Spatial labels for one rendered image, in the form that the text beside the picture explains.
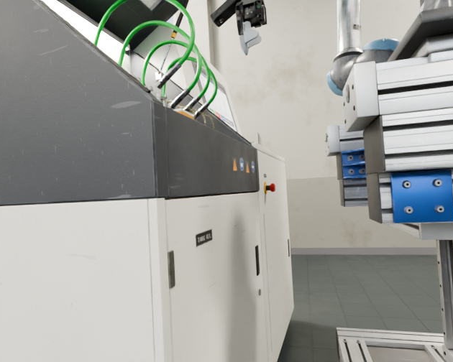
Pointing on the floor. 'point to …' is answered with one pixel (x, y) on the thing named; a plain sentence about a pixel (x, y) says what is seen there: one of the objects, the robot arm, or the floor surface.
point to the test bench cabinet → (80, 281)
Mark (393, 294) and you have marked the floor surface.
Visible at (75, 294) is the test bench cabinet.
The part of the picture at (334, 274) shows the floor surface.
